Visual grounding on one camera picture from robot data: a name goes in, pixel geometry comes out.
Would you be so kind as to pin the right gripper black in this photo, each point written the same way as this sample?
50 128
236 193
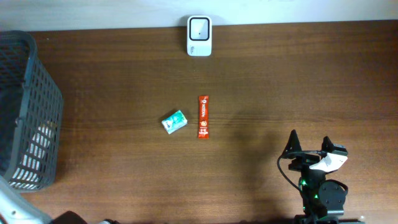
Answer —
306 160

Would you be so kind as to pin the red coffee stick sachet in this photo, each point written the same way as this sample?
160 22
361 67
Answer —
203 121

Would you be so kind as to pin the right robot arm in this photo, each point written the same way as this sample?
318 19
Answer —
323 199

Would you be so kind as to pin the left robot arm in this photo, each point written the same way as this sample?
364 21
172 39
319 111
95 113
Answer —
15 209

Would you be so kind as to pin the white barcode scanner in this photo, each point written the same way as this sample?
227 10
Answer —
199 36

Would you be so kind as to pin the teal tissue pack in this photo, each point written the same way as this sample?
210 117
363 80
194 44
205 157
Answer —
174 122

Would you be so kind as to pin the grey plastic mesh basket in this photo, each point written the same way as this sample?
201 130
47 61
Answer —
29 97

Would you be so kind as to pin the items inside basket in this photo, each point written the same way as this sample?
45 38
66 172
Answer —
34 170

